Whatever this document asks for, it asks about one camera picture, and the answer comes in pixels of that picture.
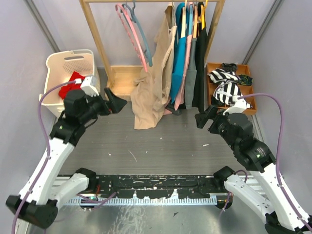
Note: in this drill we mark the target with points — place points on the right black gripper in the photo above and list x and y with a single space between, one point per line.
215 113

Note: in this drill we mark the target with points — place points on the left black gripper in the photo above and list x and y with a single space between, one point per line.
113 106

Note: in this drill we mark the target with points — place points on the beige t shirt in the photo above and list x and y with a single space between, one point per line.
152 89

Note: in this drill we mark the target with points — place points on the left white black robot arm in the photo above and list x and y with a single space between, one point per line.
37 203

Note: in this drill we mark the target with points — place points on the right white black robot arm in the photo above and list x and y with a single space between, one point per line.
280 214

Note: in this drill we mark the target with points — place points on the black garment on hanger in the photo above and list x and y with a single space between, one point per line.
200 50

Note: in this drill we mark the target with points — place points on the pink garment on hanger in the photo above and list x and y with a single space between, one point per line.
181 93

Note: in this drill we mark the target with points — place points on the grey garment on hanger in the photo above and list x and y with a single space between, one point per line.
190 76

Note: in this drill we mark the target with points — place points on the blue t shirt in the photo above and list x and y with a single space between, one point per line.
179 51

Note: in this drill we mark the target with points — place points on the grey plastic hanger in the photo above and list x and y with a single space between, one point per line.
137 34

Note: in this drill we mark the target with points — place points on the pink plastic hanger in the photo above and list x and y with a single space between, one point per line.
118 7

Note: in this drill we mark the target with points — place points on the wooden hanger with blue shirt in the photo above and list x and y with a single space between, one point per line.
183 22

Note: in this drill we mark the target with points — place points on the wooden clothes rack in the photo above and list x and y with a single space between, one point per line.
121 78

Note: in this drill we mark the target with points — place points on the black white striped cloth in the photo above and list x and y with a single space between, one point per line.
227 87

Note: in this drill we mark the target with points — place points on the red cloth in basket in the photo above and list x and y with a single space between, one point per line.
69 87

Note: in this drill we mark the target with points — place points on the dark patterned cloth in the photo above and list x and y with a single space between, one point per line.
245 80

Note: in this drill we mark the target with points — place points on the white laundry basket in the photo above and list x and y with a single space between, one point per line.
60 67

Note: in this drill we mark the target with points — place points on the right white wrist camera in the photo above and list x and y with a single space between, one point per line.
239 106

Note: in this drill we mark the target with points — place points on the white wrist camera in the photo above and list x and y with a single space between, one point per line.
239 106
88 85

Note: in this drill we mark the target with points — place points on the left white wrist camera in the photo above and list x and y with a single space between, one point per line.
88 85

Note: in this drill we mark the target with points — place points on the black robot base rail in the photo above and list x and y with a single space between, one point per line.
155 190

